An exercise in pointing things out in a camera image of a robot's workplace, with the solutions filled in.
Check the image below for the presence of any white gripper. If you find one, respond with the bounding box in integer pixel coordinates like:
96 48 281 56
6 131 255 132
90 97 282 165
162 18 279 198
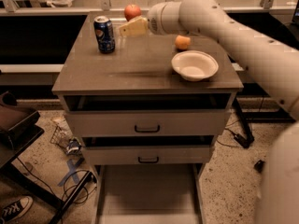
119 2 181 36

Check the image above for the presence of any blue pepsi can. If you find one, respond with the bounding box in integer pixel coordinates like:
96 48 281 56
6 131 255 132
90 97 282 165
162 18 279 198
93 16 115 53

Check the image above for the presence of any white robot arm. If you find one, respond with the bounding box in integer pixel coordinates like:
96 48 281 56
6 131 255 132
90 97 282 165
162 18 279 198
120 0 299 224

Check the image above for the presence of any grey drawer cabinet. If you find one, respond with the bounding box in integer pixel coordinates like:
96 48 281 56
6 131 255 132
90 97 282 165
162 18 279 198
51 10 244 224

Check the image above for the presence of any open bottom drawer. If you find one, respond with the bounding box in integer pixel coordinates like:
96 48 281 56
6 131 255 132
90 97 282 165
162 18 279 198
92 164 206 224

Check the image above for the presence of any red apple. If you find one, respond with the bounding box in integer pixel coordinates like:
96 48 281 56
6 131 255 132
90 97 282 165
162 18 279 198
124 4 141 21

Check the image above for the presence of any orange fruit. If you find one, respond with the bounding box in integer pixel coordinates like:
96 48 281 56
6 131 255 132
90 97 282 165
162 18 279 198
175 35 191 50

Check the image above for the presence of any white paper bowl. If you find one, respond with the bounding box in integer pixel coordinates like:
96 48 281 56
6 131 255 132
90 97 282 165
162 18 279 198
171 50 219 82

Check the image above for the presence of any black table leg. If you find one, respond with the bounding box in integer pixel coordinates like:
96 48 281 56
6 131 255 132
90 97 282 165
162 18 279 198
233 99 254 144

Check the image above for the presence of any black power adapter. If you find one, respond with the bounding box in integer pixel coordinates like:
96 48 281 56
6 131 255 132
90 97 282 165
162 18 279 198
226 128 251 148

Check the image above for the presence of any dark brown chair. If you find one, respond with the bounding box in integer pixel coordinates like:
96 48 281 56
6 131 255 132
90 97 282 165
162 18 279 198
0 91 44 168

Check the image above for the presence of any black chair leg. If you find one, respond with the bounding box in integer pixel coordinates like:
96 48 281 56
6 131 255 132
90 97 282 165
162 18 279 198
254 160 264 173

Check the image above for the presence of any black white sneaker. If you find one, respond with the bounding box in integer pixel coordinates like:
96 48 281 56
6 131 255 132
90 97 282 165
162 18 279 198
0 196 33 224

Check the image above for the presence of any top drawer with handle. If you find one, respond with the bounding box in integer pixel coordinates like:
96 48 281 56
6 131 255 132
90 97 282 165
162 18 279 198
65 110 231 137

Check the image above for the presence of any drawer with handle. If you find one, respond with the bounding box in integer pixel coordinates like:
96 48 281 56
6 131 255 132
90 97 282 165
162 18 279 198
65 110 231 137
82 146 213 165

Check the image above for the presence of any wire basket on floor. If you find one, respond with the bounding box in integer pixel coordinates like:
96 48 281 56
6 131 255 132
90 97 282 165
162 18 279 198
50 117 81 156

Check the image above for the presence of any middle drawer with handle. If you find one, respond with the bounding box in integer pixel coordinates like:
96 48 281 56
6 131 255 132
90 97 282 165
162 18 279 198
82 146 213 165

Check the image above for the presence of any black cable on floor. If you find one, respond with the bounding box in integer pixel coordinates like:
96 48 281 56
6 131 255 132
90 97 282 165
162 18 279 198
15 156 98 205

